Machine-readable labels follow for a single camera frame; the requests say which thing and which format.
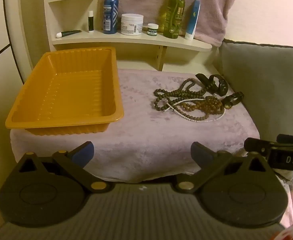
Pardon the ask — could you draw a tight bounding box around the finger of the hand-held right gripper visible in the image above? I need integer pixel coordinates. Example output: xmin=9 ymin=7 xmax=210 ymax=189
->
xmin=244 ymin=137 xmax=277 ymax=156
xmin=277 ymin=134 xmax=293 ymax=143

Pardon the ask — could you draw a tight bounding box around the blue spray bottle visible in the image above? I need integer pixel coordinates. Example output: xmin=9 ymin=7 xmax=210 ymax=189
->
xmin=102 ymin=0 xmax=118 ymax=34

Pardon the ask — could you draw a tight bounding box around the dark green tube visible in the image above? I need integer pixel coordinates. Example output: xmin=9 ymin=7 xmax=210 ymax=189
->
xmin=56 ymin=30 xmax=82 ymax=39

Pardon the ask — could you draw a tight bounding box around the amber bead bracelet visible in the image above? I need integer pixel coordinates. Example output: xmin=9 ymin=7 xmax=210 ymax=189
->
xmin=194 ymin=96 xmax=224 ymax=115

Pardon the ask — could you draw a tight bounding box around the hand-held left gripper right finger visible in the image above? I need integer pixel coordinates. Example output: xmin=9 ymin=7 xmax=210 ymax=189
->
xmin=175 ymin=142 xmax=271 ymax=194

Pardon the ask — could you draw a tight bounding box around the dark bead necklace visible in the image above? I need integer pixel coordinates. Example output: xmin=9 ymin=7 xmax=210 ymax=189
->
xmin=154 ymin=78 xmax=212 ymax=120

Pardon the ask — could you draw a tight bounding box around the white cream jar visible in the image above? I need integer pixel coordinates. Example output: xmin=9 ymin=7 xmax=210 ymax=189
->
xmin=121 ymin=13 xmax=144 ymax=36

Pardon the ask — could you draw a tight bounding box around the blue and white tube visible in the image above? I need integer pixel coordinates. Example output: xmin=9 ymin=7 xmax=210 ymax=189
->
xmin=185 ymin=0 xmax=201 ymax=41

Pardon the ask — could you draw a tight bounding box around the green spray bottle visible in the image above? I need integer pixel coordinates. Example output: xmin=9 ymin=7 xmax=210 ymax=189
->
xmin=163 ymin=0 xmax=186 ymax=40

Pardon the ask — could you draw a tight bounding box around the grey cushion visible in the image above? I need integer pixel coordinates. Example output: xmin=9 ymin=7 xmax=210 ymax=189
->
xmin=218 ymin=39 xmax=293 ymax=140

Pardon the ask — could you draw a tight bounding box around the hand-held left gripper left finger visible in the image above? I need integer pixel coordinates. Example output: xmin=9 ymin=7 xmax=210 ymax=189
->
xmin=16 ymin=141 xmax=113 ymax=194

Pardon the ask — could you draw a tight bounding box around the small green-label jar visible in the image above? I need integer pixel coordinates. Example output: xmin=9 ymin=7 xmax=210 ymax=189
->
xmin=147 ymin=23 xmax=159 ymax=36

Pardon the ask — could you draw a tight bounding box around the black band watch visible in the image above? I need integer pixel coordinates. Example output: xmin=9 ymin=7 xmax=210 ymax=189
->
xmin=195 ymin=73 xmax=228 ymax=97

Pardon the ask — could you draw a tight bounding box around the white pearl necklace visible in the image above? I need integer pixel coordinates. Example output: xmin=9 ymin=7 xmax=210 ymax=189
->
xmin=162 ymin=97 xmax=226 ymax=123

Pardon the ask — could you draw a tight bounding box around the black and gold watch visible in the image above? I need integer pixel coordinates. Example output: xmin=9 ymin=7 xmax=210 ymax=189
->
xmin=222 ymin=91 xmax=244 ymax=110

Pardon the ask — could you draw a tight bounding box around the cream wooden shelf unit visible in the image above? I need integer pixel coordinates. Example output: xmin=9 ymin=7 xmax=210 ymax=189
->
xmin=43 ymin=0 xmax=213 ymax=72

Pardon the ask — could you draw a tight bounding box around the orange plastic tray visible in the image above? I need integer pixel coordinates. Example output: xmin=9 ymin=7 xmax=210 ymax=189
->
xmin=5 ymin=46 xmax=125 ymax=136

